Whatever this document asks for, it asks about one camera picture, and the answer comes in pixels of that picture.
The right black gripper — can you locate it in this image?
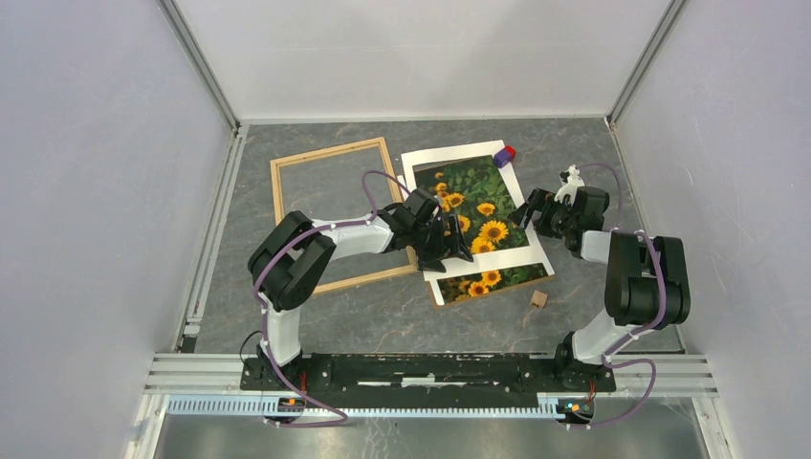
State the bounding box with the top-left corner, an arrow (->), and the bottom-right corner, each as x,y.
505,187 -> 576,239

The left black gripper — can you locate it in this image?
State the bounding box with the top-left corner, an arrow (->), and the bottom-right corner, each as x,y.
409,214 -> 472,274

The wooden picture frame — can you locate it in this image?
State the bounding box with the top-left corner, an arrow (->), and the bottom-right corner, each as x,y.
270,137 -> 417,295

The sunflower photo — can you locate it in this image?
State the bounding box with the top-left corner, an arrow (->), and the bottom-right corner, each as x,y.
415,158 -> 547,272

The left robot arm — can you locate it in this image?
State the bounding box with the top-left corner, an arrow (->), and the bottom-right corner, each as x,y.
247,189 -> 473,390

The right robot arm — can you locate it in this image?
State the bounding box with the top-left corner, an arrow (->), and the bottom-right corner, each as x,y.
509,186 -> 691,390

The white paper sheet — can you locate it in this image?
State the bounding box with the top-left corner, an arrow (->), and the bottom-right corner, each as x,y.
396,174 -> 446,309

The brown backing board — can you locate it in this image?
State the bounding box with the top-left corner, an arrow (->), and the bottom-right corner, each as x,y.
436,267 -> 555,309

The purple and red block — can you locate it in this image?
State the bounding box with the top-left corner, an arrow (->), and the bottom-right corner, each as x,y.
493,145 -> 516,169

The small brown cube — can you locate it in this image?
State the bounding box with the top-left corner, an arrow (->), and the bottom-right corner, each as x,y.
530,291 -> 548,309

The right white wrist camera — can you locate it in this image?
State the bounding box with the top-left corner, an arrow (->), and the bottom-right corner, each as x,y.
554,164 -> 584,206

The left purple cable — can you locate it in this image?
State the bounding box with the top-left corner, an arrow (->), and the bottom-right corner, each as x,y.
252,169 -> 413,430

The purple cable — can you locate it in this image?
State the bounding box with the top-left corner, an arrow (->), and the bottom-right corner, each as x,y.
573,162 -> 668,430
252,169 -> 413,430

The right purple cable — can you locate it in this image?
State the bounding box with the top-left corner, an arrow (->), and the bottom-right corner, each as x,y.
573,162 -> 668,430

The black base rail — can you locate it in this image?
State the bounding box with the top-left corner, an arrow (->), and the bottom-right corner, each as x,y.
240,353 -> 617,409

